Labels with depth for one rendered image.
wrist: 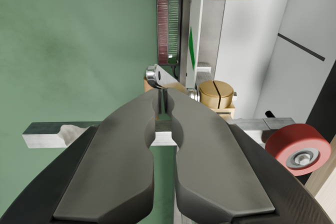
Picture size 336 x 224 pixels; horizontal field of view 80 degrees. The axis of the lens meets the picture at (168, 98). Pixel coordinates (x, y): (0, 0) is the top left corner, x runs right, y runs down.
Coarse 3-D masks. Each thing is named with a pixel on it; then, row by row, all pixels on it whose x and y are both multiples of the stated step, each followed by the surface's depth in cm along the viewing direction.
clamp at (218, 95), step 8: (208, 80) 31; (216, 80) 31; (200, 88) 29; (208, 88) 29; (216, 88) 29; (224, 88) 29; (232, 88) 29; (200, 96) 29; (208, 96) 28; (216, 96) 27; (224, 96) 27; (232, 96) 29; (208, 104) 28; (216, 104) 28; (224, 104) 28; (232, 104) 29; (216, 112) 28; (224, 112) 28; (232, 112) 29
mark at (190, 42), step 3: (189, 33) 37; (189, 36) 37; (189, 39) 38; (189, 42) 38; (192, 42) 34; (189, 45) 38; (192, 45) 34; (189, 48) 38; (192, 48) 34; (189, 51) 38; (192, 51) 34; (192, 54) 34; (192, 57) 34; (192, 60) 34; (192, 63) 34; (192, 66) 34
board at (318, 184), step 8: (328, 160) 32; (320, 168) 34; (328, 168) 33; (312, 176) 36; (320, 176) 34; (328, 176) 33; (312, 184) 36; (320, 184) 34; (328, 184) 34; (312, 192) 36; (320, 192) 35; (328, 192) 35; (320, 200) 36; (328, 200) 36; (328, 208) 38
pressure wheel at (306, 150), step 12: (276, 132) 30; (288, 132) 29; (300, 132) 28; (312, 132) 28; (276, 144) 29; (288, 144) 28; (300, 144) 27; (312, 144) 27; (324, 144) 27; (276, 156) 29; (288, 156) 29; (300, 156) 29; (312, 156) 29; (324, 156) 29; (288, 168) 30; (300, 168) 30; (312, 168) 30
